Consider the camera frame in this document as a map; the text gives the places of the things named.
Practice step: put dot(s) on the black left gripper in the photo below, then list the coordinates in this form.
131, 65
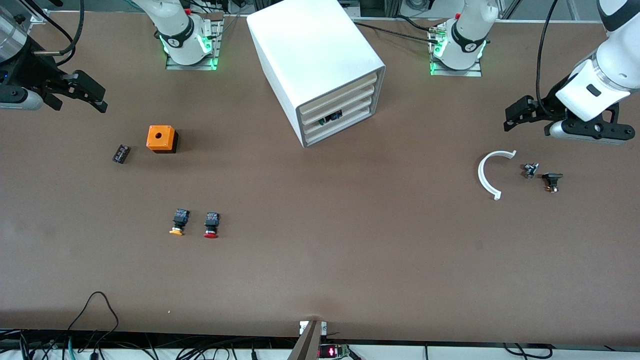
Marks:
549, 104

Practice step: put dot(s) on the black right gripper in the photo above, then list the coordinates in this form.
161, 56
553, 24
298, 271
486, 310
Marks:
31, 71

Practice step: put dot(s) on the red push button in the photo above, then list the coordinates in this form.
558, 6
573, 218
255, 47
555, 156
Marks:
211, 225

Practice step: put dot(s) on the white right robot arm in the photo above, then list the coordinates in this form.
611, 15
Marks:
175, 30

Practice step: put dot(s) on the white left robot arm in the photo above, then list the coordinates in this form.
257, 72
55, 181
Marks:
615, 60

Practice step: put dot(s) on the yellow push button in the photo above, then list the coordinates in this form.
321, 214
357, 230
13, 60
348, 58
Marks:
179, 220

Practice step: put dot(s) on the small grey metal part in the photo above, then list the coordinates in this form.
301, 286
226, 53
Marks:
530, 170

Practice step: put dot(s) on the small black brass part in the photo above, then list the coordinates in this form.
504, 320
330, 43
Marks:
552, 178

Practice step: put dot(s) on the white curved plastic piece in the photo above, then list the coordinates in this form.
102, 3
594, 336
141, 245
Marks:
480, 175

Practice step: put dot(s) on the circuit board with red light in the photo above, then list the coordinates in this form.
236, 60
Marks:
334, 351

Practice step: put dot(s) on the aluminium frame profile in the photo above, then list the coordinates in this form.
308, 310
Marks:
40, 17

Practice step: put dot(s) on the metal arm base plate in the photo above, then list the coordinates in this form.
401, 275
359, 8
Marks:
192, 66
457, 72

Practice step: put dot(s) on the orange switch box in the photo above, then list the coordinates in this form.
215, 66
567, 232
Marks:
160, 137

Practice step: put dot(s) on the black blue switch module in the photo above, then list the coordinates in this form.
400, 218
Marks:
331, 118

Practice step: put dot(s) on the brown camera post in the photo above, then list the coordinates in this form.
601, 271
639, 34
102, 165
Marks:
306, 345

